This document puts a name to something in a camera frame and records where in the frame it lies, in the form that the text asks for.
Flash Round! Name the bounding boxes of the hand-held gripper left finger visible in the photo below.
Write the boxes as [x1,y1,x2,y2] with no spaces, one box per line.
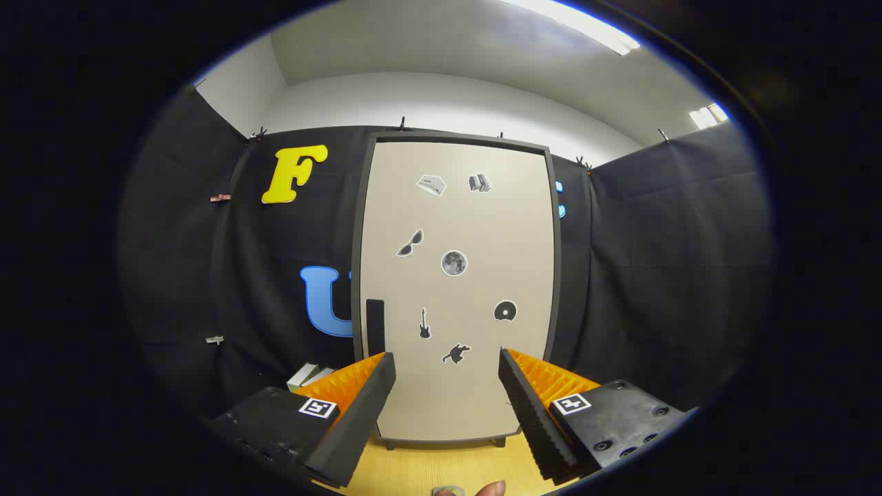
[205,353,398,488]

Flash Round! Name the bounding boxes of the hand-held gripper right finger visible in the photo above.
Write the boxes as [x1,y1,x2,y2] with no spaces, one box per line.
[498,348,691,484]

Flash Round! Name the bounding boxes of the black door handle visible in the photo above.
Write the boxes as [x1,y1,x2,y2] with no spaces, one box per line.
[365,299,386,358]

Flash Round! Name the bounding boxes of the green white book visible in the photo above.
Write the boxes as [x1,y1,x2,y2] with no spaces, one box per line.
[287,363,321,393]

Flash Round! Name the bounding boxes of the dark grey cabinet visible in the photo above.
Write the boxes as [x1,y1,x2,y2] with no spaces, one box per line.
[350,131,562,450]

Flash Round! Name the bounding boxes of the black backdrop cloth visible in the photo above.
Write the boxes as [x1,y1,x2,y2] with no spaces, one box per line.
[117,86,776,421]

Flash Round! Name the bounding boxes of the small ceiling light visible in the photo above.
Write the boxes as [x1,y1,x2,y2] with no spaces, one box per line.
[689,103,730,130]

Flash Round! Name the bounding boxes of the long ceiling light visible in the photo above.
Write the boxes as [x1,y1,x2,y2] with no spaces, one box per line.
[503,0,642,56]

